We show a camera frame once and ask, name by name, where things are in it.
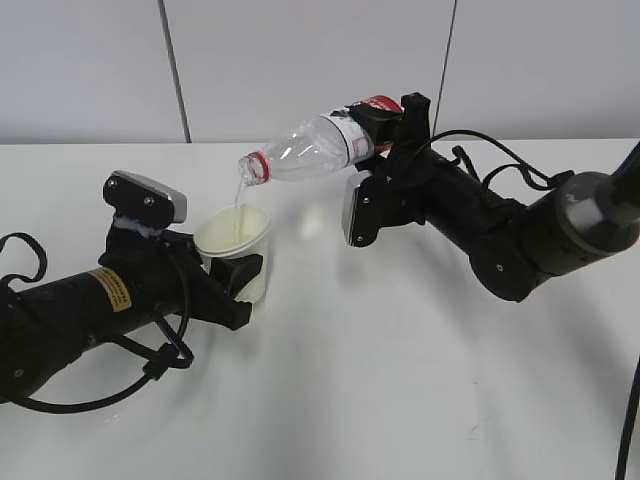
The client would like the clear plastic water bottle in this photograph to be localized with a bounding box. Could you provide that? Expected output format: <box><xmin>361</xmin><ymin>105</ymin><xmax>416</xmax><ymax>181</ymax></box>
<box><xmin>238</xmin><ymin>95</ymin><xmax>403</xmax><ymax>187</ymax></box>

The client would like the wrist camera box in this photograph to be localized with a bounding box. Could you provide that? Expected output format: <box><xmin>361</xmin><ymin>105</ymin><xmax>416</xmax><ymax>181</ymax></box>
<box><xmin>342</xmin><ymin>170</ymin><xmax>385</xmax><ymax>248</ymax></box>
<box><xmin>103</xmin><ymin>170</ymin><xmax>188</xmax><ymax>230</ymax></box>

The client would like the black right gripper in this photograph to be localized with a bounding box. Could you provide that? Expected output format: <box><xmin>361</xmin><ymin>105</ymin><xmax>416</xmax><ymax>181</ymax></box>
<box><xmin>347</xmin><ymin>92</ymin><xmax>493</xmax><ymax>240</ymax></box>

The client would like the black cable at right edge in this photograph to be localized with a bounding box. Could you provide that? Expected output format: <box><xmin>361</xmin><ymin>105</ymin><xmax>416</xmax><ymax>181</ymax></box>
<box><xmin>614</xmin><ymin>352</ymin><xmax>640</xmax><ymax>480</ymax></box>

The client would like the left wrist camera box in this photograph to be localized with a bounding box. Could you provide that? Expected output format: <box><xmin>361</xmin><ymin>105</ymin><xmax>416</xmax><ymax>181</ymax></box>
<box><xmin>103</xmin><ymin>170</ymin><xmax>188</xmax><ymax>230</ymax></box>

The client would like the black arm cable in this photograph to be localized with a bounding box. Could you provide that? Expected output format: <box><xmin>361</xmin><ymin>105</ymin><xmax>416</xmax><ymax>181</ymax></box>
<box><xmin>0</xmin><ymin>232</ymin><xmax>195</xmax><ymax>415</ymax></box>
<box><xmin>424</xmin><ymin>129</ymin><xmax>576</xmax><ymax>191</ymax></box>

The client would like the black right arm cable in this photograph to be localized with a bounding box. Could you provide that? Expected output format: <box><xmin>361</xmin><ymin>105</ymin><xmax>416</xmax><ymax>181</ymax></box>
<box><xmin>424</xmin><ymin>129</ymin><xmax>576</xmax><ymax>191</ymax></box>

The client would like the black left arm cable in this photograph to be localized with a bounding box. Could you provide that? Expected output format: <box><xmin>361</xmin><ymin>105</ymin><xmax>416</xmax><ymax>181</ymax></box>
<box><xmin>0</xmin><ymin>232</ymin><xmax>195</xmax><ymax>415</ymax></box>

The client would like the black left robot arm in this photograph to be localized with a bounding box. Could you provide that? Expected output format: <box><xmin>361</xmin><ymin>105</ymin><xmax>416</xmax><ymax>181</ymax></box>
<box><xmin>1</xmin><ymin>228</ymin><xmax>263</xmax><ymax>414</ymax></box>

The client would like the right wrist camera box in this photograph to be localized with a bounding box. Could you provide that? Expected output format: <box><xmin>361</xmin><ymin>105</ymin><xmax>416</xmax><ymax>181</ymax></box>
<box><xmin>342</xmin><ymin>170</ymin><xmax>385</xmax><ymax>248</ymax></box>

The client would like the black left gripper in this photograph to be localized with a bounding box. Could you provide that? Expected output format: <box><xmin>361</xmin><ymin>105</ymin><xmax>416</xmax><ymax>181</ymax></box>
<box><xmin>99</xmin><ymin>227</ymin><xmax>264</xmax><ymax>331</ymax></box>

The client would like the white paper cup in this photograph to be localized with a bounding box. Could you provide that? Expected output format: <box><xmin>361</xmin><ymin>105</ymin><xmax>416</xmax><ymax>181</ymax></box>
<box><xmin>194</xmin><ymin>204</ymin><xmax>270</xmax><ymax>304</ymax></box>

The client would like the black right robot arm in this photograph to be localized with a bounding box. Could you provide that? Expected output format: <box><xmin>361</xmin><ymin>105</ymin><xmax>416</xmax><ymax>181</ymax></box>
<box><xmin>343</xmin><ymin>93</ymin><xmax>639</xmax><ymax>302</ymax></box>

